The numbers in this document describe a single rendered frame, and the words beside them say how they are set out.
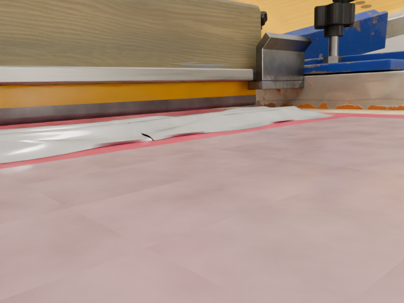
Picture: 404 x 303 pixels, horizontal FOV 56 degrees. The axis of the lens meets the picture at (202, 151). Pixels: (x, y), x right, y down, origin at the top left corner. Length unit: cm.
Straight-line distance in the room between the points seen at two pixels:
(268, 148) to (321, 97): 27
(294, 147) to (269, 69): 23
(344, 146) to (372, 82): 24
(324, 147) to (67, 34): 18
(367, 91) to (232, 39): 14
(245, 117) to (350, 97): 18
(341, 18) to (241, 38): 11
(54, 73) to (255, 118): 13
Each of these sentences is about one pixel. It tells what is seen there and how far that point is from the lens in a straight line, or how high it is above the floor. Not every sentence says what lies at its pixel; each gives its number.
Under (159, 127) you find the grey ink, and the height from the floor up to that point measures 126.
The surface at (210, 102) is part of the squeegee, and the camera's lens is 36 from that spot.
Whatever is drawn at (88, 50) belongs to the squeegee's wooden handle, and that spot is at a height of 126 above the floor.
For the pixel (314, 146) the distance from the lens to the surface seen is 16.
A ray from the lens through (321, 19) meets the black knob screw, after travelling 43.
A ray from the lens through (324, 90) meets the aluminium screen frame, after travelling 42.
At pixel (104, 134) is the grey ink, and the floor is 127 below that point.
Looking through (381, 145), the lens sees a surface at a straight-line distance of 17.
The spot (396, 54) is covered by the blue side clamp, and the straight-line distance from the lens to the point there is 43.
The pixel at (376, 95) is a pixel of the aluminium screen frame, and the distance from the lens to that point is 39.
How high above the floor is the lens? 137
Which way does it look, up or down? 32 degrees down
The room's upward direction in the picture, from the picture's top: 23 degrees clockwise
